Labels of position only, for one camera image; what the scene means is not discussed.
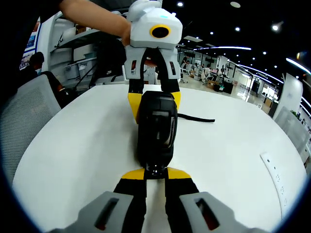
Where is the grey mesh office chair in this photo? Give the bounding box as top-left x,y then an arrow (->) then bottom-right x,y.
274,106 -> 311,161
0,74 -> 62,186

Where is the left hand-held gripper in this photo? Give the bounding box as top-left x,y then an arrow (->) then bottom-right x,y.
123,0 -> 184,125

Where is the wall poster with pictures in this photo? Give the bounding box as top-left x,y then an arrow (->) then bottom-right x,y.
18,16 -> 42,71

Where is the black bag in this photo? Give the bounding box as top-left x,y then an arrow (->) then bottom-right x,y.
96,38 -> 127,83

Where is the white power strip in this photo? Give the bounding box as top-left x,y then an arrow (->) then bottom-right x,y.
259,151 -> 289,221

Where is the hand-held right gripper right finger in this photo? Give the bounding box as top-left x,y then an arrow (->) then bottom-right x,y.
165,166 -> 266,233

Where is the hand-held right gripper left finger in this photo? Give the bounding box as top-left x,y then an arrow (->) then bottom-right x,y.
48,168 -> 148,233

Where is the black tape measure with strap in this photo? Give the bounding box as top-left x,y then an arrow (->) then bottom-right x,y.
136,90 -> 216,180

